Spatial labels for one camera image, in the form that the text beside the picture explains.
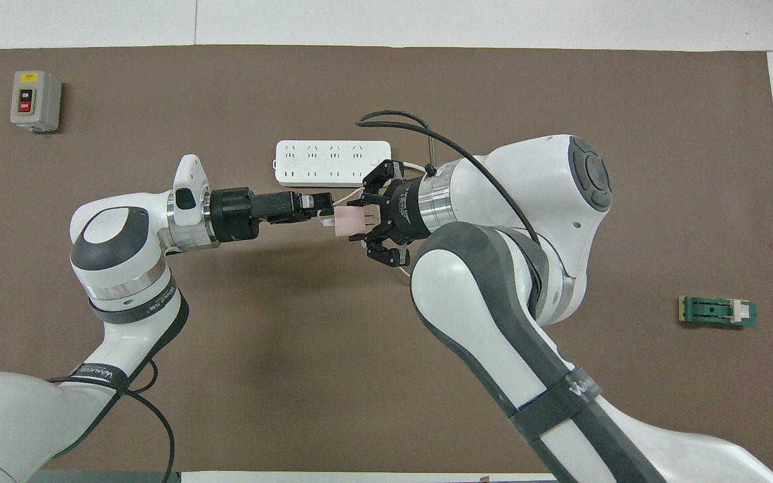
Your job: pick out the brown table mat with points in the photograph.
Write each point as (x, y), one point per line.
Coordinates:
(292, 369)

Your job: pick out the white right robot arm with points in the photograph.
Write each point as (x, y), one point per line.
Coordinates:
(494, 302)

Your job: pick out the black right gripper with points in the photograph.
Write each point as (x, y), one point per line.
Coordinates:
(403, 211)

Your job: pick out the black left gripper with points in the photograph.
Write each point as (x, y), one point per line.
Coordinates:
(239, 215)

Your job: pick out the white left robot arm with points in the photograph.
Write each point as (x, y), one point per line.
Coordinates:
(118, 268)

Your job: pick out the white power strip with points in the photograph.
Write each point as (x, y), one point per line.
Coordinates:
(319, 163)

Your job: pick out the pink charger adapter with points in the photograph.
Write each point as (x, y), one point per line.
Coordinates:
(353, 221)

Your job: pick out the grey on-off switch box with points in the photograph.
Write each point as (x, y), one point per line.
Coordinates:
(34, 100)

